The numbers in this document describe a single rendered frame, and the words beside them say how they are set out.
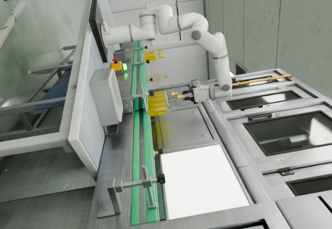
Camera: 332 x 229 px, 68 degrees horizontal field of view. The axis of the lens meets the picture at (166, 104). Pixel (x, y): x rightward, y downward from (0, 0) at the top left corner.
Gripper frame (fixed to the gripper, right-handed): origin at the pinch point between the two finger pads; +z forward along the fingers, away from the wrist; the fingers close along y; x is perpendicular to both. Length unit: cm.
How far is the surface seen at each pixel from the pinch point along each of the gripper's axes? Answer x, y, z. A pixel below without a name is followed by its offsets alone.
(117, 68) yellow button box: -5.1, 22.1, 43.0
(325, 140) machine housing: 27, -21, -72
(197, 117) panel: 7.1, -13.1, -6.4
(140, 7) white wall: -547, 29, 176
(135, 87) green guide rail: 14.2, 14.9, 26.6
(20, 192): 69, -12, 77
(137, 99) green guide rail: 16.3, 7.4, 26.5
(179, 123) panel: 12.9, -12.6, 5.0
